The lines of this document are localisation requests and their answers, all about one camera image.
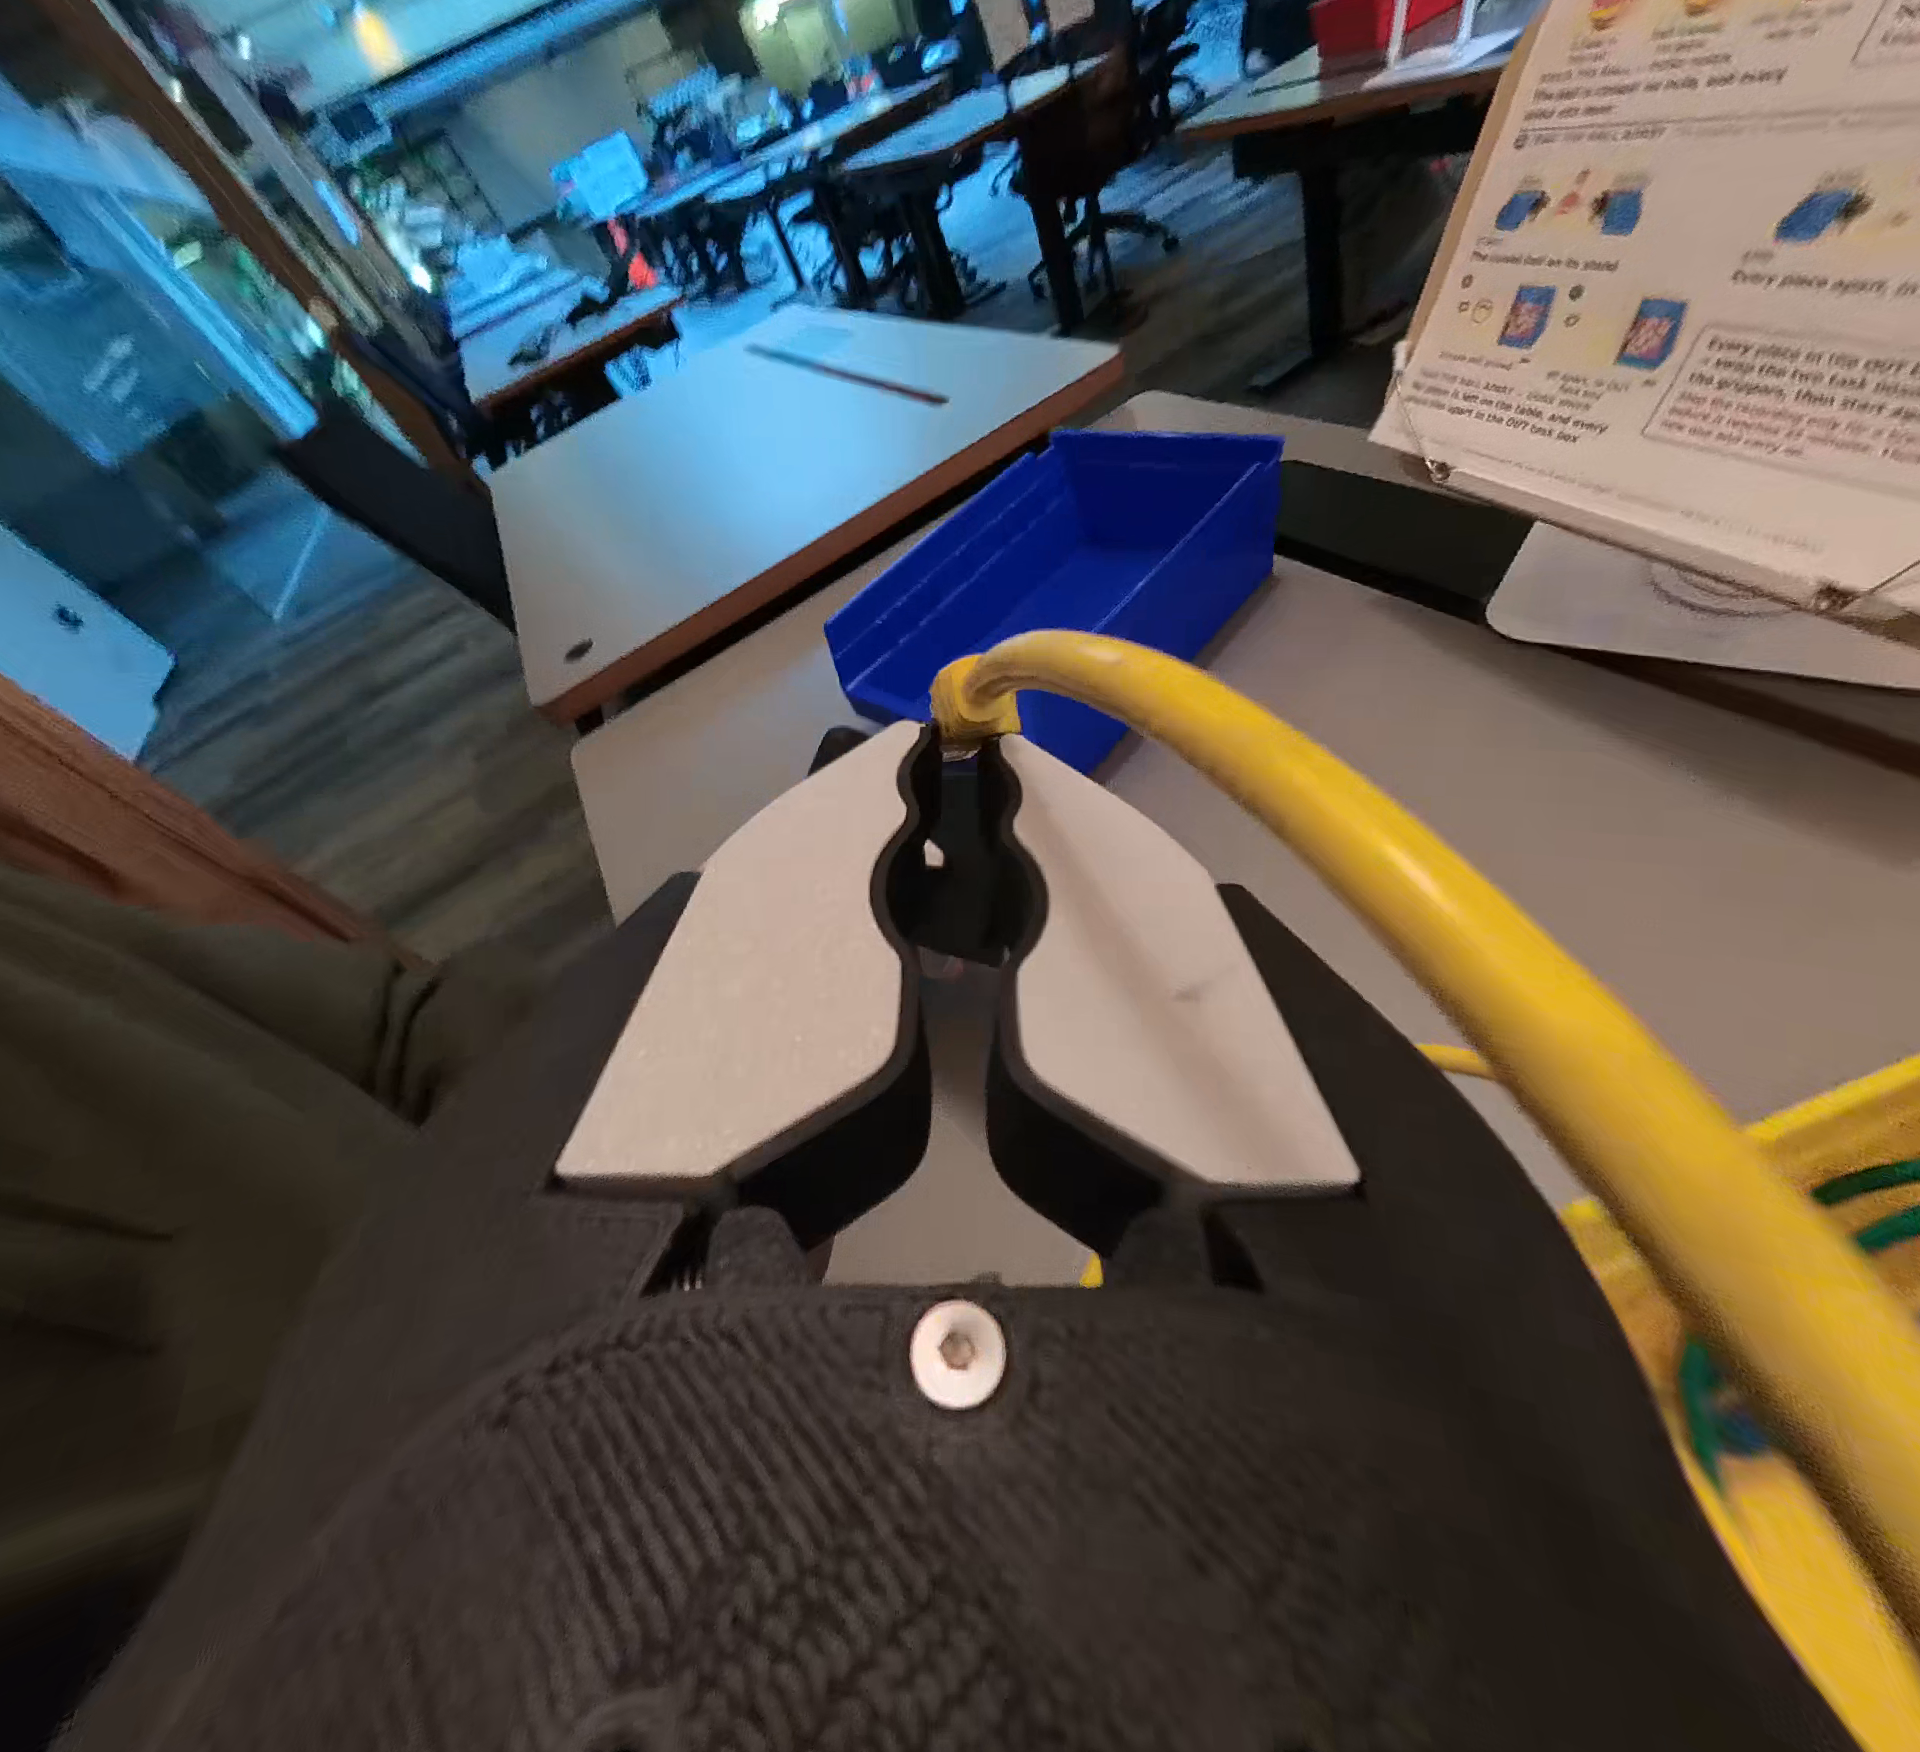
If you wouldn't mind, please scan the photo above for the red plastic bin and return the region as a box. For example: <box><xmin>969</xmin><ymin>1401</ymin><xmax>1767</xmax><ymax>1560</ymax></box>
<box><xmin>1309</xmin><ymin>0</ymin><xmax>1500</xmax><ymax>61</ymax></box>

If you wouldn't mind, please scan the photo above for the white board stand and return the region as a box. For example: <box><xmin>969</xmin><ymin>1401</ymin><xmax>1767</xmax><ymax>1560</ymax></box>
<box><xmin>1487</xmin><ymin>523</ymin><xmax>1920</xmax><ymax>690</ymax></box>

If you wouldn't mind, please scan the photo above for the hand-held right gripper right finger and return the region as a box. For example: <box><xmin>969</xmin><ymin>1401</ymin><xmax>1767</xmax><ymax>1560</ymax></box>
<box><xmin>980</xmin><ymin>730</ymin><xmax>1364</xmax><ymax>1252</ymax></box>

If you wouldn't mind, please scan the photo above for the instruction sheet board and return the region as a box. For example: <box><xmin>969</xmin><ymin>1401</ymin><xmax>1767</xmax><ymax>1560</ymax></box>
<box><xmin>1366</xmin><ymin>0</ymin><xmax>1920</xmax><ymax>614</ymax></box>

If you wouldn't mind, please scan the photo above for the yellow ethernet cable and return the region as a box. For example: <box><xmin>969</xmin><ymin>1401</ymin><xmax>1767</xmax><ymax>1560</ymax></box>
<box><xmin>930</xmin><ymin>629</ymin><xmax>1920</xmax><ymax>1632</ymax></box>

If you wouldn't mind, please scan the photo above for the green cable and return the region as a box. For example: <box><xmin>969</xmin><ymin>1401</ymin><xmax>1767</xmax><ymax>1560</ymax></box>
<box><xmin>1672</xmin><ymin>1154</ymin><xmax>1920</xmax><ymax>1482</ymax></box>

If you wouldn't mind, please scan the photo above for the yellow plastic bin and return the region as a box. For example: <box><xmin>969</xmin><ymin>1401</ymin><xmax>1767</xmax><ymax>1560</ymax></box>
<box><xmin>1559</xmin><ymin>1056</ymin><xmax>1920</xmax><ymax>1752</ymax></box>

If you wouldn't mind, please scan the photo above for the black office chair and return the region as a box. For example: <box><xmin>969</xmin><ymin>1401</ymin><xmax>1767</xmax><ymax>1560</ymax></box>
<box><xmin>1021</xmin><ymin>0</ymin><xmax>1202</xmax><ymax>302</ymax></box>

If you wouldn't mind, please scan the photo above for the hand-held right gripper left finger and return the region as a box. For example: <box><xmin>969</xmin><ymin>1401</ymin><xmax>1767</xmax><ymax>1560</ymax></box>
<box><xmin>553</xmin><ymin>720</ymin><xmax>933</xmax><ymax>1244</ymax></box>

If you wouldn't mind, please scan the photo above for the table with black legs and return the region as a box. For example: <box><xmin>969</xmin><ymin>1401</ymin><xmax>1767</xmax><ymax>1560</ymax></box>
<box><xmin>1177</xmin><ymin>27</ymin><xmax>1531</xmax><ymax>392</ymax></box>

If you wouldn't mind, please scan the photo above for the blue plastic bin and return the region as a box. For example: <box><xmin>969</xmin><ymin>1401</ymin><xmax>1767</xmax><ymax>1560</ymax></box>
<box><xmin>827</xmin><ymin>427</ymin><xmax>1286</xmax><ymax>779</ymax></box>

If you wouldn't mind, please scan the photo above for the white table with brown edge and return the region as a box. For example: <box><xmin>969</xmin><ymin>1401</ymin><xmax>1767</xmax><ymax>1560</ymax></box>
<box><xmin>485</xmin><ymin>302</ymin><xmax>1129</xmax><ymax>727</ymax></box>

